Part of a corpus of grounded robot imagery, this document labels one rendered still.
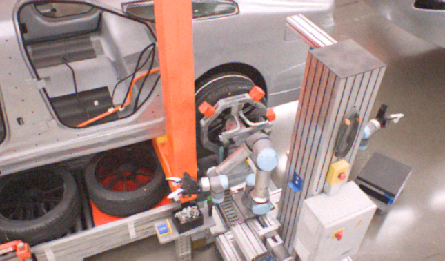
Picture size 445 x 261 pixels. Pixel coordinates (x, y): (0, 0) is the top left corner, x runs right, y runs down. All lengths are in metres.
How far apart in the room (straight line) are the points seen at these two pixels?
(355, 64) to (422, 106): 3.48
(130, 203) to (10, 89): 1.19
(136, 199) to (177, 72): 1.27
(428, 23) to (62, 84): 3.60
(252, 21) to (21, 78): 1.58
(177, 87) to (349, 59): 0.99
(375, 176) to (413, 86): 2.07
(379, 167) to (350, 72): 2.15
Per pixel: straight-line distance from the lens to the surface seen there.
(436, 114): 5.38
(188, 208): 3.12
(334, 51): 2.05
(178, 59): 2.35
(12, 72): 2.90
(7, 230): 3.41
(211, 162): 3.88
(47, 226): 3.36
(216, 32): 3.01
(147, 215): 3.34
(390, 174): 3.96
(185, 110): 2.59
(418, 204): 4.30
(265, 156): 2.26
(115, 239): 3.46
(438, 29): 4.91
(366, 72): 1.95
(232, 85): 3.17
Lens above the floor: 3.07
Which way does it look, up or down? 43 degrees down
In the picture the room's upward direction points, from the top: 1 degrees clockwise
